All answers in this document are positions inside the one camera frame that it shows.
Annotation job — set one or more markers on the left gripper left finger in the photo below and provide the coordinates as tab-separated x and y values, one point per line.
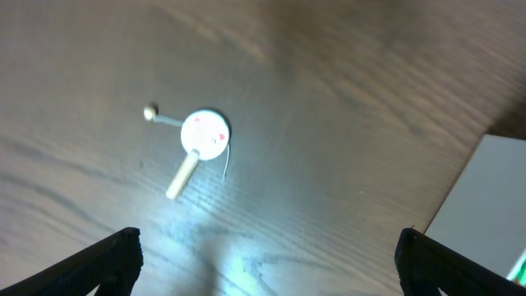
109	267

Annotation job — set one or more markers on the white cardboard box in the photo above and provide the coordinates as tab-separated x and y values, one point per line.
483	217

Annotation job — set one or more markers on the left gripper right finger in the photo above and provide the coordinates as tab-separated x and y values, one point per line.
427	267

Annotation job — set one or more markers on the wooden rattle drum toy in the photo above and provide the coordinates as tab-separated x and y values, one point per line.
205	135

